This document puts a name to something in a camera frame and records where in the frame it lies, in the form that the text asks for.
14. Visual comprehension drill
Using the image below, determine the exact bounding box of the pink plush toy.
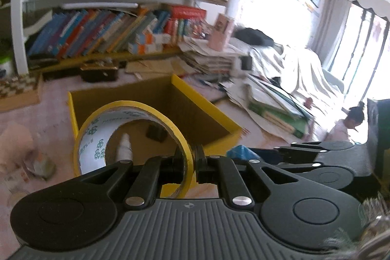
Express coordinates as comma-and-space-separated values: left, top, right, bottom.
0, 121, 35, 175

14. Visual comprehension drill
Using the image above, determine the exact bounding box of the black binder clip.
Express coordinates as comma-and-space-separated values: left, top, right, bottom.
146, 124, 167, 142

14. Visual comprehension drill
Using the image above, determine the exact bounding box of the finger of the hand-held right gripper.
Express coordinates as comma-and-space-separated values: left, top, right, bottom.
227, 145, 323, 171
289, 141, 323, 154

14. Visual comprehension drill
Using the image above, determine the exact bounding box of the pink standing card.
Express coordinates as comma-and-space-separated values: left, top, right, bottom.
208, 13, 236, 51

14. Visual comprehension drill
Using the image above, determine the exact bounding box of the black power adapter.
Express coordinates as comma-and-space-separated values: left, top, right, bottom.
240, 56, 253, 72

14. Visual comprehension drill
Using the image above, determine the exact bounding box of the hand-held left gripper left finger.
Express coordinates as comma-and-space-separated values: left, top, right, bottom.
81, 147, 188, 208

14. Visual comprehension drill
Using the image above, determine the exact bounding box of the pile of papers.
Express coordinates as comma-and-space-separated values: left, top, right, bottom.
178, 36, 314, 126

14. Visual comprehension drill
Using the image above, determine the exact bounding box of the grey furry sleeve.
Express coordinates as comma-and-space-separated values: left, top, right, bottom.
323, 196, 390, 260

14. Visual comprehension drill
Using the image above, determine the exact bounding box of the row of leaning books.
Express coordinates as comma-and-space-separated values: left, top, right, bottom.
27, 6, 208, 59

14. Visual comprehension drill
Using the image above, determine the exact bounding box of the white cloth covered sofa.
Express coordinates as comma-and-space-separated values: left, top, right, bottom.
251, 44, 346, 117

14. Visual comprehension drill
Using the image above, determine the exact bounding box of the yellow tape roll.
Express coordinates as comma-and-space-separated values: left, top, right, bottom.
74, 100, 195, 199

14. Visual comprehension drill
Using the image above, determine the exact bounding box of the green book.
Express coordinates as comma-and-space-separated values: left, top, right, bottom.
247, 100, 309, 139

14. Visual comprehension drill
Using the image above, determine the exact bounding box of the dark flat panel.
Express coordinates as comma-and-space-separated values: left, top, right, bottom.
366, 98, 390, 180

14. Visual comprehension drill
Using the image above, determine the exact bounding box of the brown cardboard sheet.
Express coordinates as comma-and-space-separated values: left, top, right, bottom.
125, 59, 195, 81

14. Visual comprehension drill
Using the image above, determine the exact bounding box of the stack of orange white boxes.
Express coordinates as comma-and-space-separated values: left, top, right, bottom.
127, 32, 172, 55

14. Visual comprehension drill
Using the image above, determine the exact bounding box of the small grey object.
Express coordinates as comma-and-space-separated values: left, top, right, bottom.
29, 155, 57, 181

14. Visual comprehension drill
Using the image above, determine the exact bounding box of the dark wooden box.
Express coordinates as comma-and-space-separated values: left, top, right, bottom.
79, 63, 119, 83

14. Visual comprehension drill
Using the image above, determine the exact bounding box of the wooden chessboard box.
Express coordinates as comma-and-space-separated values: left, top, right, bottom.
0, 74, 42, 112

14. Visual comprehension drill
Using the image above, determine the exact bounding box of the white tub with green lid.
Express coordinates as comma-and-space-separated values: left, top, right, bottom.
0, 52, 15, 78

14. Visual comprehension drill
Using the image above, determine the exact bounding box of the white bookshelf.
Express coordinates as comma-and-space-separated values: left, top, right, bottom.
10, 0, 241, 75

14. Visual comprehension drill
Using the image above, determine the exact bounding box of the yellow cardboard box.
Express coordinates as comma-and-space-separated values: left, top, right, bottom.
68, 74, 244, 199

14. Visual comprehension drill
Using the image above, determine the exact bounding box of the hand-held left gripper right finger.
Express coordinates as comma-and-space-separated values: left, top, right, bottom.
195, 145, 308, 209

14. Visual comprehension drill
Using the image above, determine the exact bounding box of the white bottle with dark label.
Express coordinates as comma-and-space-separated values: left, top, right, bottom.
117, 133, 134, 164

